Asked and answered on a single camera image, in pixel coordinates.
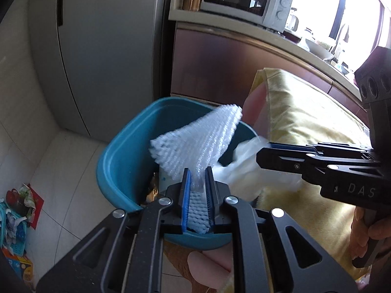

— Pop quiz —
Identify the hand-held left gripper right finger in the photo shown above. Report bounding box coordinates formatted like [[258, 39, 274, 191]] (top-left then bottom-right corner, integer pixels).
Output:
[[205, 166, 358, 293]]

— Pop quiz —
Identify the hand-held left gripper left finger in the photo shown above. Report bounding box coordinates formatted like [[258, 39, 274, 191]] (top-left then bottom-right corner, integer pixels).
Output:
[[36, 168, 192, 293]]

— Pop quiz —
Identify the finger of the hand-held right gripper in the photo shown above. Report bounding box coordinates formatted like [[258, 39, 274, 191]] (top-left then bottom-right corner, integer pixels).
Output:
[[269, 142, 379, 161], [257, 148, 380, 187]]

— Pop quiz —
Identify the large white tissue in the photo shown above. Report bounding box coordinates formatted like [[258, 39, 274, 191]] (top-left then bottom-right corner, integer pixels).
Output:
[[214, 137, 303, 202]]

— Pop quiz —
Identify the white foam fruit net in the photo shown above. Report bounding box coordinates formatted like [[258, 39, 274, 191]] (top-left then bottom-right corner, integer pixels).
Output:
[[150, 104, 243, 234]]

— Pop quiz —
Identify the blue trash bin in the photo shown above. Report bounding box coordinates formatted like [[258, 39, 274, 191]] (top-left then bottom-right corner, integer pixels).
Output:
[[97, 97, 265, 249]]

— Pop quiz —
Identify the person's right hand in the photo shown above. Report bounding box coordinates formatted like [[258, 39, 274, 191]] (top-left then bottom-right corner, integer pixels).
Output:
[[351, 210, 391, 260]]

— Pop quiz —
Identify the patterned paper cup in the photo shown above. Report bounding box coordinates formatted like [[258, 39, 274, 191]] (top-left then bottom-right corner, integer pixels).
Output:
[[157, 166, 176, 190]]

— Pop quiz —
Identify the yellow checked tablecloth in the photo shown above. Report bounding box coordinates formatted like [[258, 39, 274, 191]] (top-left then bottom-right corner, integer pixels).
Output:
[[165, 67, 371, 293]]

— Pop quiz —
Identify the steel kitchen faucet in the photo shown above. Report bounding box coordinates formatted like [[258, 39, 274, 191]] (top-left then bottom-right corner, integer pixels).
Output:
[[330, 23, 349, 62]]

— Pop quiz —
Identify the white ceramic bowl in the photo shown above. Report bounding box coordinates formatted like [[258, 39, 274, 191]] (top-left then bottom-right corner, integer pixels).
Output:
[[305, 38, 333, 60]]

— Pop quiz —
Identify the brown kitchen counter cabinet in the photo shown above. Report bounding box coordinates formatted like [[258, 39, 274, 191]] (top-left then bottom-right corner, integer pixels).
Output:
[[169, 6, 371, 129]]

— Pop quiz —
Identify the kitchen window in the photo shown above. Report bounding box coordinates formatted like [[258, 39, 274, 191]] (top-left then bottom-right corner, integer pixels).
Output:
[[275, 0, 391, 77]]

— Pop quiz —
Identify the glass electric kettle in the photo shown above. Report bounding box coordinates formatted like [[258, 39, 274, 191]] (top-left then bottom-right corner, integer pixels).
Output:
[[285, 6, 301, 33]]

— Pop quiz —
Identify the red package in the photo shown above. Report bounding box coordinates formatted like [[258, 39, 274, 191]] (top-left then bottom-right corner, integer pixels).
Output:
[[6, 183, 45, 229]]

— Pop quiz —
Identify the teal plastic basket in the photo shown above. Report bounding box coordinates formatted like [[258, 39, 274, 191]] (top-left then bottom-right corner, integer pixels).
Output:
[[0, 201, 28, 257]]

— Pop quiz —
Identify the colourful cardboard box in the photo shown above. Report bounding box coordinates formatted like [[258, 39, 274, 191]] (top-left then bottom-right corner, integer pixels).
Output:
[[1, 247, 34, 283]]

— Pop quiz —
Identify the grey refrigerator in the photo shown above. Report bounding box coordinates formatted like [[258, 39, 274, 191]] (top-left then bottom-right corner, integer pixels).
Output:
[[27, 0, 172, 142]]

